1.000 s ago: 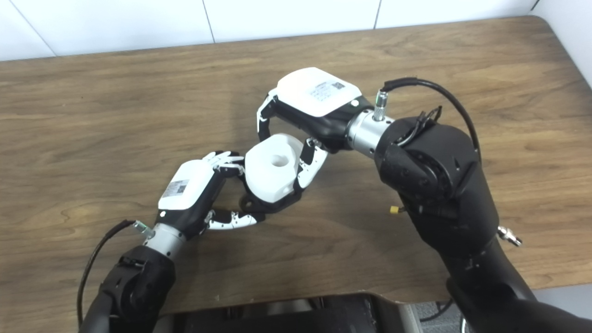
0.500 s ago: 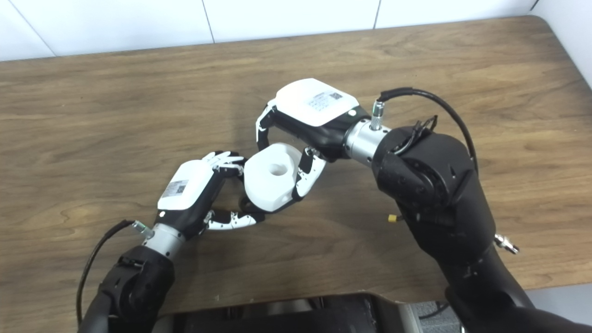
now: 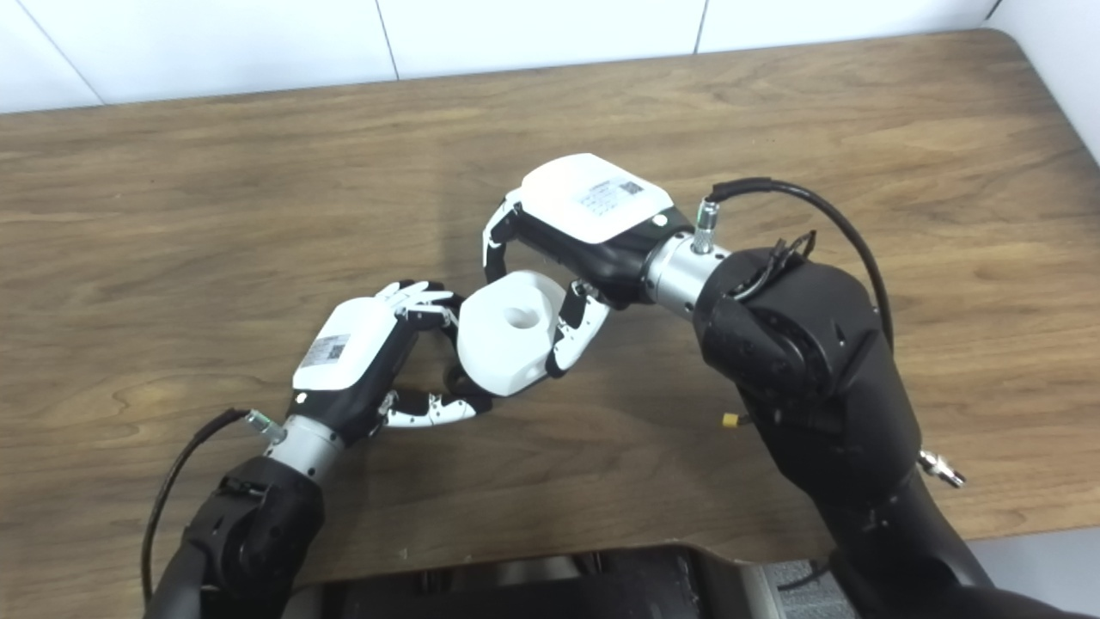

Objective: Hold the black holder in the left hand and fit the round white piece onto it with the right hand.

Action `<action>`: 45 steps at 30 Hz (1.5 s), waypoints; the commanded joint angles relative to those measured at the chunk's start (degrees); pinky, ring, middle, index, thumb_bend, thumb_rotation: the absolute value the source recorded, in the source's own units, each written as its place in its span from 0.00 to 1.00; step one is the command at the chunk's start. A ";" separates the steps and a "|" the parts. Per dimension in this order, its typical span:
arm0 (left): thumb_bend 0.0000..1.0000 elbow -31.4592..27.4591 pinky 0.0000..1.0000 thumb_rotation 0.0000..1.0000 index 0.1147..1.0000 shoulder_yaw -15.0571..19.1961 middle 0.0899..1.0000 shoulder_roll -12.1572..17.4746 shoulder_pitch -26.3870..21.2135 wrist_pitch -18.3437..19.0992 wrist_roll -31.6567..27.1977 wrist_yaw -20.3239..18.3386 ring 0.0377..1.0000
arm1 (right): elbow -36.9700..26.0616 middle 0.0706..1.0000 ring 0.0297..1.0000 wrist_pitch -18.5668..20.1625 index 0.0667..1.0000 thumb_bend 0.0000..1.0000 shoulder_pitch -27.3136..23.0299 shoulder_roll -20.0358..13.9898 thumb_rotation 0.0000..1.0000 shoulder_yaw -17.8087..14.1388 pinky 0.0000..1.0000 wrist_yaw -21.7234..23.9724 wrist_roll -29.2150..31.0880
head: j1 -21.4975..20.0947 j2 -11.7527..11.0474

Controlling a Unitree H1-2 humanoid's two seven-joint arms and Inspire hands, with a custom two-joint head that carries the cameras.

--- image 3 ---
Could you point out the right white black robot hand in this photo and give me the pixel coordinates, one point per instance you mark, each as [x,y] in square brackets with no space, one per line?
[593,211]

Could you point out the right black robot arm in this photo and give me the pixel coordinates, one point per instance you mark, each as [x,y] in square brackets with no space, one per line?
[825,378]

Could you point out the black robot torso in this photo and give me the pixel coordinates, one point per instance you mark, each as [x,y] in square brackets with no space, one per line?
[559,589]

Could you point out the black flanged holder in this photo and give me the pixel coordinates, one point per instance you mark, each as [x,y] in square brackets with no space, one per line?
[468,391]

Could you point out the round white piece with hole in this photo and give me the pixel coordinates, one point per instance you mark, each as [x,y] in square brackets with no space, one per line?
[507,340]

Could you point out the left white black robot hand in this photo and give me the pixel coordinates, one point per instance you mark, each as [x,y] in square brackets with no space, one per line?
[348,361]

